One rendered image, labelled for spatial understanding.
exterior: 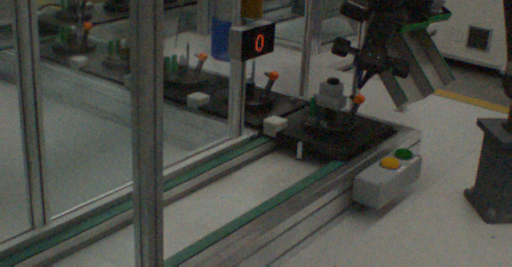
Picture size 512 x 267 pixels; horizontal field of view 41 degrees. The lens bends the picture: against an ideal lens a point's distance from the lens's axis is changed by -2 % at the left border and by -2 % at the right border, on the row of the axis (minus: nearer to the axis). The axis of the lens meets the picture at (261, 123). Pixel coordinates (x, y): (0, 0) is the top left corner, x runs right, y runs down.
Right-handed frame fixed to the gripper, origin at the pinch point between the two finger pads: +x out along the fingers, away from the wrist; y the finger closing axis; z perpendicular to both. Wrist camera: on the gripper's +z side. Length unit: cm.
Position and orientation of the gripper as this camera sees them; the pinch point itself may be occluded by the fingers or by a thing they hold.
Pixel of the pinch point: (363, 76)
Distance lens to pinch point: 168.8
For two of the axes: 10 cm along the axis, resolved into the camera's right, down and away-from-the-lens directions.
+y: 9.4, 3.3, -0.5
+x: -2.6, 8.3, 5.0
